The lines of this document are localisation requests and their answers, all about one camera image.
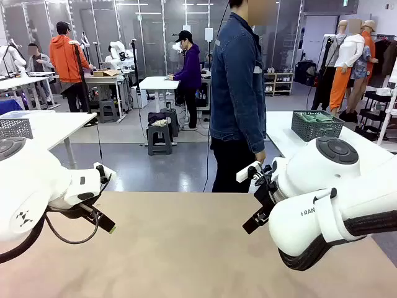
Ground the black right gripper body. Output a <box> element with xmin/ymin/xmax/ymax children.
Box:
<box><xmin>254</xmin><ymin>184</ymin><xmax>279</xmax><ymax>218</ymax></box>

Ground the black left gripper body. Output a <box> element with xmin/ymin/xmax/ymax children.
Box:
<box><xmin>79</xmin><ymin>203</ymin><xmax>103</xmax><ymax>223</ymax></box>

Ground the person's right forearm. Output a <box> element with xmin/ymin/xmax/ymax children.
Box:
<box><xmin>244</xmin><ymin>119</ymin><xmax>267</xmax><ymax>155</ymax></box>

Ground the grey perforated basket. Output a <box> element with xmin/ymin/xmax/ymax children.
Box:
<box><xmin>291</xmin><ymin>110</ymin><xmax>345</xmax><ymax>143</ymax></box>
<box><xmin>0</xmin><ymin>117</ymin><xmax>34</xmax><ymax>140</ymax></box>

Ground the pile of dark clothes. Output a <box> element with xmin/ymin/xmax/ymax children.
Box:
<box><xmin>147</xmin><ymin>111</ymin><xmax>170</xmax><ymax>128</ymax></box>

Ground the wooden shoe shelf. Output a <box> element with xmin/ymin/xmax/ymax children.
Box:
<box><xmin>263</xmin><ymin>71</ymin><xmax>295</xmax><ymax>96</ymax></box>

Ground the person in denim jacket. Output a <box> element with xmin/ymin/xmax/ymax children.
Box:
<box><xmin>210</xmin><ymin>0</ymin><xmax>267</xmax><ymax>193</ymax></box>

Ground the black trolley cart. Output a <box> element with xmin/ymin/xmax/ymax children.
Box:
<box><xmin>356</xmin><ymin>89</ymin><xmax>392</xmax><ymax>134</ymax></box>

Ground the grey background workbench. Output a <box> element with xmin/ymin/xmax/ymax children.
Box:
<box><xmin>52</xmin><ymin>73</ymin><xmax>128</xmax><ymax>120</ymax></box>

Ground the white background desk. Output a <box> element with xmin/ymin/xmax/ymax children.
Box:
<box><xmin>138</xmin><ymin>76</ymin><xmax>181</xmax><ymax>114</ymax></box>

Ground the person in purple hoodie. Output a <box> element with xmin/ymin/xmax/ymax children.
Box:
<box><xmin>172</xmin><ymin>30</ymin><xmax>202</xmax><ymax>130</ymax></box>

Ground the person in orange hoodie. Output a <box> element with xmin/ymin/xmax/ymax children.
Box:
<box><xmin>49</xmin><ymin>20</ymin><xmax>94</xmax><ymax>113</ymax></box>

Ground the person in grey jacket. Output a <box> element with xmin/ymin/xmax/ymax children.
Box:
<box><xmin>26</xmin><ymin>43</ymin><xmax>56</xmax><ymax>106</ymax></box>

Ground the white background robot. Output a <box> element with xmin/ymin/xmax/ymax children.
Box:
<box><xmin>108</xmin><ymin>40</ymin><xmax>135</xmax><ymax>71</ymax></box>
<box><xmin>0</xmin><ymin>38</ymin><xmax>28</xmax><ymax>78</ymax></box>

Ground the mannequin in white sweater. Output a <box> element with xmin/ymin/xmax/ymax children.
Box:
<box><xmin>334</xmin><ymin>17</ymin><xmax>366</xmax><ymax>114</ymax></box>

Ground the rack of dark garments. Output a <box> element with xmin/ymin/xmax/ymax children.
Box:
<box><xmin>372</xmin><ymin>34</ymin><xmax>397</xmax><ymax>88</ymax></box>

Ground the mannequin in orange shirt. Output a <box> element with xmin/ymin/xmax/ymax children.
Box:
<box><xmin>359</xmin><ymin>19</ymin><xmax>380</xmax><ymax>78</ymax></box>

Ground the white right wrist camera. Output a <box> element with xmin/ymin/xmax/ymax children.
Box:
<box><xmin>236</xmin><ymin>160</ymin><xmax>261</xmax><ymax>183</ymax></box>

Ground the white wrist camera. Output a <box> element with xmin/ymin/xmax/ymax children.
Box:
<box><xmin>93</xmin><ymin>161</ymin><xmax>117</xmax><ymax>181</ymax></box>
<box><xmin>236</xmin><ymin>160</ymin><xmax>261</xmax><ymax>183</ymax></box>

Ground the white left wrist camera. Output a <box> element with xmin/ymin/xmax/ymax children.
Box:
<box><xmin>93</xmin><ymin>161</ymin><xmax>117</xmax><ymax>181</ymax></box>

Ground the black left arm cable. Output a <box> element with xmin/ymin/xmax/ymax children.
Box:
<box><xmin>0</xmin><ymin>210</ymin><xmax>100</xmax><ymax>264</ymax></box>

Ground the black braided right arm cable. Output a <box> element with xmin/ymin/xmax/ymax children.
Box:
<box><xmin>277</xmin><ymin>210</ymin><xmax>397</xmax><ymax>273</ymax></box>

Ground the black camera stand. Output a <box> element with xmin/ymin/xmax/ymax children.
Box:
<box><xmin>129</xmin><ymin>38</ymin><xmax>143</xmax><ymax>109</ymax></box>
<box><xmin>68</xmin><ymin>39</ymin><xmax>92</xmax><ymax>114</ymax></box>

